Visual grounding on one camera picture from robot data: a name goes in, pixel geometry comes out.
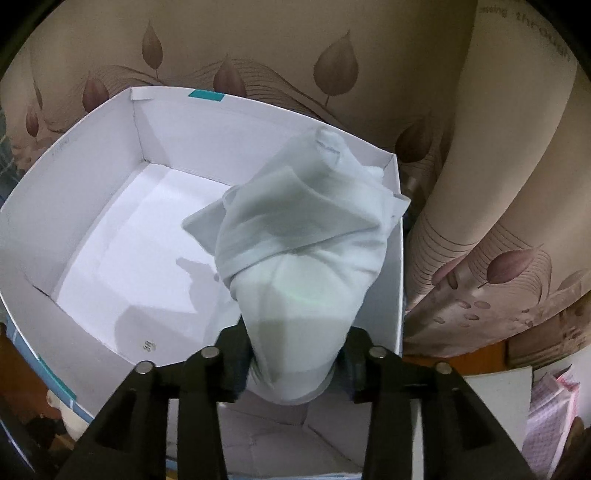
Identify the pink checked cloth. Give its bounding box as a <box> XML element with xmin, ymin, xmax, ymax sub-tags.
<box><xmin>526</xmin><ymin>369</ymin><xmax>583</xmax><ymax>462</ymax></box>

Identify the white board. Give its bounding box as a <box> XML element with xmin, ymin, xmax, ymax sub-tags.
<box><xmin>462</xmin><ymin>367</ymin><xmax>534</xmax><ymax>467</ymax></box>

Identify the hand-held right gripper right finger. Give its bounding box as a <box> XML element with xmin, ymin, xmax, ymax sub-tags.
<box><xmin>344</xmin><ymin>327</ymin><xmax>536</xmax><ymax>480</ymax></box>

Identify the white shoe box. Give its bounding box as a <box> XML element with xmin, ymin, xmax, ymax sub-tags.
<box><xmin>0</xmin><ymin>85</ymin><xmax>409</xmax><ymax>476</ymax></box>

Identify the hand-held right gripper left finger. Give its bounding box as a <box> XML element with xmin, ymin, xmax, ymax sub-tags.
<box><xmin>55</xmin><ymin>325</ymin><xmax>253</xmax><ymax>480</ymax></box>

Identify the brown cardboard box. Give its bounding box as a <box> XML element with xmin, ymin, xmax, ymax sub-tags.
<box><xmin>505</xmin><ymin>295</ymin><xmax>591</xmax><ymax>370</ymax></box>

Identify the white underwear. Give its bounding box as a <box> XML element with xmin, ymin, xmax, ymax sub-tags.
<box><xmin>181</xmin><ymin>127</ymin><xmax>411</xmax><ymax>407</ymax></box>

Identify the leaf print bed sheet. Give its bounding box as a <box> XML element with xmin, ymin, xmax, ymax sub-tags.
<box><xmin>0</xmin><ymin>0</ymin><xmax>591</xmax><ymax>370</ymax></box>

